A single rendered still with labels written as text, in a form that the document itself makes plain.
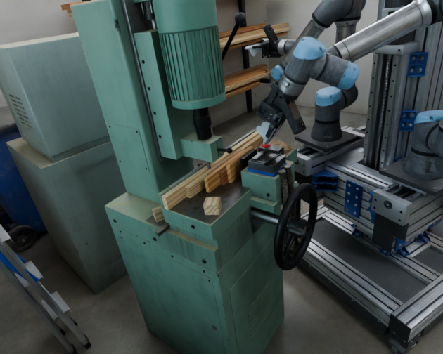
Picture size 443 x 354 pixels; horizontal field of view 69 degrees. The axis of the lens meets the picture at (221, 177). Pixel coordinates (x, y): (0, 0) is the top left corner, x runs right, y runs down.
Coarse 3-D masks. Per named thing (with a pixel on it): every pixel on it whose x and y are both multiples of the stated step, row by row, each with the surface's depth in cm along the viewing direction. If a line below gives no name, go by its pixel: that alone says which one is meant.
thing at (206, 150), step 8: (184, 136) 114; (192, 136) 113; (216, 136) 111; (184, 144) 113; (192, 144) 111; (200, 144) 108; (208, 144) 106; (216, 144) 108; (184, 152) 115; (192, 152) 113; (200, 152) 110; (208, 152) 108; (216, 152) 109; (208, 160) 109
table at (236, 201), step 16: (288, 160) 131; (240, 176) 119; (208, 192) 111; (224, 192) 110; (240, 192) 109; (176, 208) 105; (192, 208) 104; (224, 208) 102; (240, 208) 107; (272, 208) 106; (176, 224) 106; (192, 224) 100; (208, 224) 96; (224, 224) 101
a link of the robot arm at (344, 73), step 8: (328, 56) 88; (336, 56) 94; (328, 64) 88; (336, 64) 88; (344, 64) 89; (352, 64) 90; (328, 72) 88; (336, 72) 88; (344, 72) 88; (352, 72) 89; (320, 80) 91; (328, 80) 90; (336, 80) 90; (344, 80) 90; (352, 80) 90; (344, 88) 93
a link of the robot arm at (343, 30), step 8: (352, 0) 134; (360, 0) 138; (352, 8) 137; (360, 8) 140; (344, 16) 138; (352, 16) 140; (360, 16) 142; (336, 24) 145; (344, 24) 142; (352, 24) 142; (336, 32) 148; (344, 32) 144; (352, 32) 144; (336, 40) 149; (352, 88) 156; (352, 96) 158
